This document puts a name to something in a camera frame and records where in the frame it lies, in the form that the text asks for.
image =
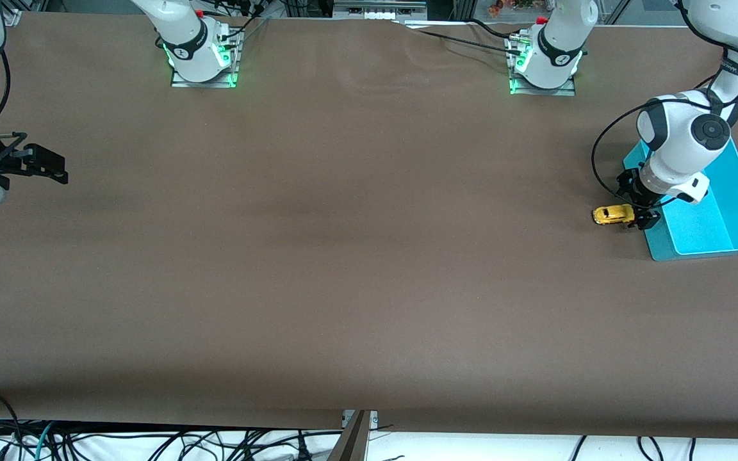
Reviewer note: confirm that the brown table cover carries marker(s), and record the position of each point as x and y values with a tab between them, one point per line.
369	256

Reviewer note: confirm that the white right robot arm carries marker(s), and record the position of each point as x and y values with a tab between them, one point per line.
183	38

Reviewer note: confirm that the aluminium frame corner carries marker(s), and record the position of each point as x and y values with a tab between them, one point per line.
11	18

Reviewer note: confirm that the yellow beetle toy car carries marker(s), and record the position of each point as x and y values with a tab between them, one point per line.
611	214

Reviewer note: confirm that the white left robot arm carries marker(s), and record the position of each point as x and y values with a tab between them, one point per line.
670	144

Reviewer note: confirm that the white power strip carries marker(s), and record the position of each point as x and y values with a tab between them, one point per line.
378	14

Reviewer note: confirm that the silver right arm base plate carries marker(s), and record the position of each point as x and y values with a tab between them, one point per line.
205	84

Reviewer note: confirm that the aluminium frame post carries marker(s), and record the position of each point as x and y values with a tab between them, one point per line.
350	445

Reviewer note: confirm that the orange background object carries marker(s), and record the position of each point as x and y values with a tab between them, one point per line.
496	8

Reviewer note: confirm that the silver post bracket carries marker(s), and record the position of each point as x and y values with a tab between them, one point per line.
374	419

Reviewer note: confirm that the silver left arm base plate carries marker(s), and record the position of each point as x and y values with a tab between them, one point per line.
545	91

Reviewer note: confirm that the teal plastic bin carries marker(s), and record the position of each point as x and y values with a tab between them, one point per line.
715	224

